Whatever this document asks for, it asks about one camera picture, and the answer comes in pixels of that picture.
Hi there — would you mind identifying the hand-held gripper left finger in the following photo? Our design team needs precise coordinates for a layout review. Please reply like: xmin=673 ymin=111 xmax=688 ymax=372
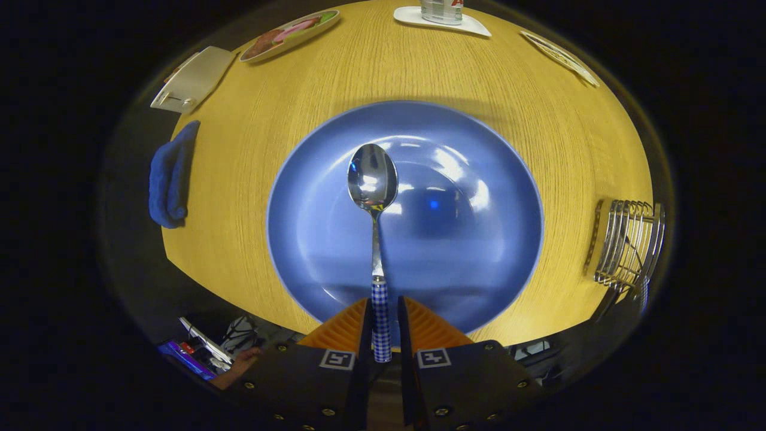
xmin=224 ymin=298 xmax=375 ymax=431

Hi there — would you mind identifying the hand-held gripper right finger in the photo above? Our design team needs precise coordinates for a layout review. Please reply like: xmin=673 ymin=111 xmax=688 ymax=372
xmin=397 ymin=296 xmax=545 ymax=431

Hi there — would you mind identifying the spoon with checkered handle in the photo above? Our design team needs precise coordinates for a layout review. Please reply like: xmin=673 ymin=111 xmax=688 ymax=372
xmin=346 ymin=142 xmax=399 ymax=363

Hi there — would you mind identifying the smartphone with lit screen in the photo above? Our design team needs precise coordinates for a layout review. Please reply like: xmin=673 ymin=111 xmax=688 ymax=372
xmin=157 ymin=316 xmax=235 ymax=381

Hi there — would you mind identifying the blue plate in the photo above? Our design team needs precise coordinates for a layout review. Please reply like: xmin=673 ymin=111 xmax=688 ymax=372
xmin=266 ymin=99 xmax=545 ymax=337

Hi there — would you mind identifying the blue folded cloth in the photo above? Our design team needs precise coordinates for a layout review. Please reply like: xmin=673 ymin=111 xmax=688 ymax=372
xmin=148 ymin=120 xmax=202 ymax=230

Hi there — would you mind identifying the white toaster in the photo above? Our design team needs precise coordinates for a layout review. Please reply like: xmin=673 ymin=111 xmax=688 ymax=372
xmin=150 ymin=46 xmax=238 ymax=115

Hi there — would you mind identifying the white divided bean dish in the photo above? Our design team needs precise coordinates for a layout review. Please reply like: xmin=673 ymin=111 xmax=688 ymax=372
xmin=519 ymin=30 xmax=600 ymax=89

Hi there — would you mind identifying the plate with food print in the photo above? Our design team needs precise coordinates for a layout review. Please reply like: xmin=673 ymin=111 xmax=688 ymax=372
xmin=239 ymin=9 xmax=342 ymax=64

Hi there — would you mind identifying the white square coaster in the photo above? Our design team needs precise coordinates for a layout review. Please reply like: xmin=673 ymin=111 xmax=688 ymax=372
xmin=393 ymin=5 xmax=493 ymax=38

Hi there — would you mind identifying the white drink bottle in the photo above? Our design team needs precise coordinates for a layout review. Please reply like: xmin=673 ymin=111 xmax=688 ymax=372
xmin=420 ymin=0 xmax=465 ymax=25

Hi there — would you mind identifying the metal wire cutlery basket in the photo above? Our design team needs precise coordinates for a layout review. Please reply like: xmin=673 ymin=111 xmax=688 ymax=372
xmin=583 ymin=199 xmax=667 ymax=289

